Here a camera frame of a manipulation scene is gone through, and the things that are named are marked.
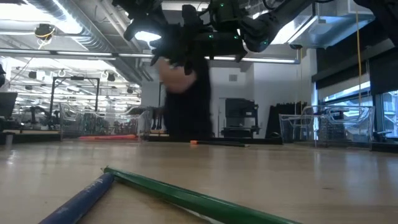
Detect red pencil orange eraser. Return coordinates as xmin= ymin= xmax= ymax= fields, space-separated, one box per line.
xmin=77 ymin=134 xmax=138 ymax=142

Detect green pencil orange eraser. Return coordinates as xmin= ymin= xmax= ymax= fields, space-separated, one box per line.
xmin=102 ymin=166 xmax=303 ymax=224

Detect person's hand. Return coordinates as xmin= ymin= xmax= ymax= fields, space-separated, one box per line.
xmin=157 ymin=58 xmax=198 ymax=95

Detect black printer cabinet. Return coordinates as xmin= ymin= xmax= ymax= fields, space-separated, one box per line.
xmin=221 ymin=98 xmax=261 ymax=139

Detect person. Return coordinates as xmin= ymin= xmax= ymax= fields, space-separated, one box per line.
xmin=163 ymin=58 xmax=215 ymax=141

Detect black pen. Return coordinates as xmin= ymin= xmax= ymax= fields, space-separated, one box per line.
xmin=198 ymin=139 xmax=242 ymax=144

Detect black leaning panels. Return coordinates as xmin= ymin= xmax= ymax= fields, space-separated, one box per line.
xmin=266 ymin=101 xmax=309 ymax=140

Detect black pencil orange eraser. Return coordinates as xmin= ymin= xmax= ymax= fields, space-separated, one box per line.
xmin=190 ymin=139 xmax=250 ymax=148

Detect long ceiling light bar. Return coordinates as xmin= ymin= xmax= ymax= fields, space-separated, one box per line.
xmin=0 ymin=49 xmax=301 ymax=65

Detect black power strip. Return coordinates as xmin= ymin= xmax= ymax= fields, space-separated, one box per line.
xmin=214 ymin=132 xmax=284 ymax=146

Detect white ceiling air unit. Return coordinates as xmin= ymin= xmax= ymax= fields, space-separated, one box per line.
xmin=273 ymin=0 xmax=376 ymax=50

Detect clear plastic pencil bin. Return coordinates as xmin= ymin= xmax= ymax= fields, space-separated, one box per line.
xmin=58 ymin=103 xmax=150 ymax=143

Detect clear plastic pen bin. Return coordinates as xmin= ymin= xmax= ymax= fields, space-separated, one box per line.
xmin=279 ymin=105 xmax=376 ymax=148

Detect dark monitor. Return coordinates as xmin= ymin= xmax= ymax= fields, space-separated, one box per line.
xmin=0 ymin=91 xmax=19 ymax=119

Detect silver ceiling duct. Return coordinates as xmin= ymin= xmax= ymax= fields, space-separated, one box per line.
xmin=27 ymin=0 xmax=147 ymax=85

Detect black rig frame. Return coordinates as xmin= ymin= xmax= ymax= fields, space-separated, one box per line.
xmin=49 ymin=75 xmax=101 ymax=113

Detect ceiling camera yellow cable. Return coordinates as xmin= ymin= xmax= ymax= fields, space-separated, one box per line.
xmin=33 ymin=22 xmax=57 ymax=50

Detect yellow hanging cable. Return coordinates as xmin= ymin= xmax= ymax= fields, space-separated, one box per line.
xmin=354 ymin=11 xmax=364 ymax=107

